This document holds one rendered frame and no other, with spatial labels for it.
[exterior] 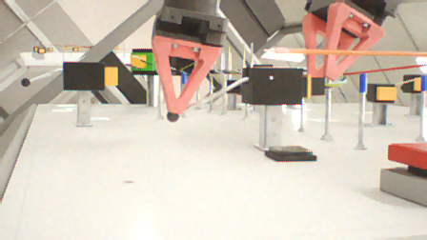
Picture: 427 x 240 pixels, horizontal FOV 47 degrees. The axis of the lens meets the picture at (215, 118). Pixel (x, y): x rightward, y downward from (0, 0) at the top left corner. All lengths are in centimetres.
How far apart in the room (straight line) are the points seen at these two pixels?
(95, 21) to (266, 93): 757
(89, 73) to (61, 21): 721
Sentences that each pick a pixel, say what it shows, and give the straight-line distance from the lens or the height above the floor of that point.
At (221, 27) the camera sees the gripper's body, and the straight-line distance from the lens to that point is 48.
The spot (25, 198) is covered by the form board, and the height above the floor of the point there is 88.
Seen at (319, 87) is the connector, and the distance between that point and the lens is 55.
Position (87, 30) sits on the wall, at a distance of 803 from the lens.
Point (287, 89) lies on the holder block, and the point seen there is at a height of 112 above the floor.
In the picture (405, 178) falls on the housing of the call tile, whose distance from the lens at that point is 35.
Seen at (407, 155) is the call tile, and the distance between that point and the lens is 35.
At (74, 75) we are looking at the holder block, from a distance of 78.
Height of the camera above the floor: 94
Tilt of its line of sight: 10 degrees up
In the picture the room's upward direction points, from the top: 48 degrees clockwise
